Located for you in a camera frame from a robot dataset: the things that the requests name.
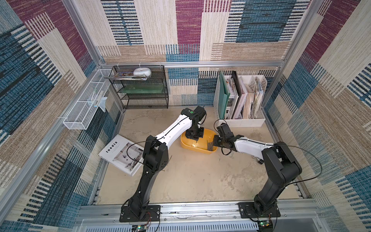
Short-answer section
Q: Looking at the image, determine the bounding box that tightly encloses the steel nail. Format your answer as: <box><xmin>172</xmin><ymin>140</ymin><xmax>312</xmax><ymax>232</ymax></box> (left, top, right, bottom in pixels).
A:
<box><xmin>207</xmin><ymin>142</ymin><xmax>214</xmax><ymax>151</ymax></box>

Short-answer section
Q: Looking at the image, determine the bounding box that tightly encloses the yellow plastic storage box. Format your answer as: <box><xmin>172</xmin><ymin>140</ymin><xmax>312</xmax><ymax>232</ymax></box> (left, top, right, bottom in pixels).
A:
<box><xmin>181</xmin><ymin>129</ymin><xmax>218</xmax><ymax>154</ymax></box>

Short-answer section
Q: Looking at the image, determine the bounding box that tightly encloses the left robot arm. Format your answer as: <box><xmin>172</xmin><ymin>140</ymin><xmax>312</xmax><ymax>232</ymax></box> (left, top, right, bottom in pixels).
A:
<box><xmin>128</xmin><ymin>106</ymin><xmax>207</xmax><ymax>219</ymax></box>

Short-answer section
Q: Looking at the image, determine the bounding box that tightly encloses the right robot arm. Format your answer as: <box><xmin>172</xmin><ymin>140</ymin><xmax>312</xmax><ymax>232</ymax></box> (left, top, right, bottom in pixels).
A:
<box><xmin>213</xmin><ymin>123</ymin><xmax>302</xmax><ymax>217</ymax></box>

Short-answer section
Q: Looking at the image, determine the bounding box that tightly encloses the white file organizer box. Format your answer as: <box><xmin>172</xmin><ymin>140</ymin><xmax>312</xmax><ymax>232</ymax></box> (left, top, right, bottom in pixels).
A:
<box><xmin>213</xmin><ymin>71</ymin><xmax>268</xmax><ymax>128</ymax></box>

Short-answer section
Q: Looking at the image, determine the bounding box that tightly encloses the green folder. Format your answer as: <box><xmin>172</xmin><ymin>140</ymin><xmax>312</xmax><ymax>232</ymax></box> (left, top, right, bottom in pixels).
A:
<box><xmin>218</xmin><ymin>71</ymin><xmax>231</xmax><ymax>119</ymax></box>

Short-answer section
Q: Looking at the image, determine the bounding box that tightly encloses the metal clip at right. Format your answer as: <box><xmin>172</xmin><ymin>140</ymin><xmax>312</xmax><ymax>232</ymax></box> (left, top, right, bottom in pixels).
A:
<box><xmin>255</xmin><ymin>157</ymin><xmax>264</xmax><ymax>165</ymax></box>

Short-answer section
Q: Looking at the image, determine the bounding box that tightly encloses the white round object on shelf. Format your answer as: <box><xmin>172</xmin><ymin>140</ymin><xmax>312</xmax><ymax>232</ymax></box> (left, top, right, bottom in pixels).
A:
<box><xmin>133</xmin><ymin>67</ymin><xmax>152</xmax><ymax>77</ymax></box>

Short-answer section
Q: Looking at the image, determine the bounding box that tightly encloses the black wire mesh shelf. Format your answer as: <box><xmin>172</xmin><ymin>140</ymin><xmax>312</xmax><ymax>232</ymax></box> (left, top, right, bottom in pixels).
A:
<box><xmin>108</xmin><ymin>65</ymin><xmax>169</xmax><ymax>109</ymax></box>

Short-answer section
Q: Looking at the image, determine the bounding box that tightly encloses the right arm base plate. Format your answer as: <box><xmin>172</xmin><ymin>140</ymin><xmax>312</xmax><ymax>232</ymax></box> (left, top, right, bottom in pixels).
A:
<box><xmin>237</xmin><ymin>201</ymin><xmax>281</xmax><ymax>219</ymax></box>

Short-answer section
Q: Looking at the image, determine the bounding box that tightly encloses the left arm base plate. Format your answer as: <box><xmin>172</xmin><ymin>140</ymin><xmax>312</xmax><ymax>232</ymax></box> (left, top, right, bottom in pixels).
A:
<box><xmin>119</xmin><ymin>205</ymin><xmax>161</xmax><ymax>222</ymax></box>

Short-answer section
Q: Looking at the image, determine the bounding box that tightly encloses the white wire wall basket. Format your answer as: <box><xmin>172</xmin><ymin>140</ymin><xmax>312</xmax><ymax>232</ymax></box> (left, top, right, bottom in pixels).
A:
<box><xmin>63</xmin><ymin>69</ymin><xmax>110</xmax><ymax>130</ymax></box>

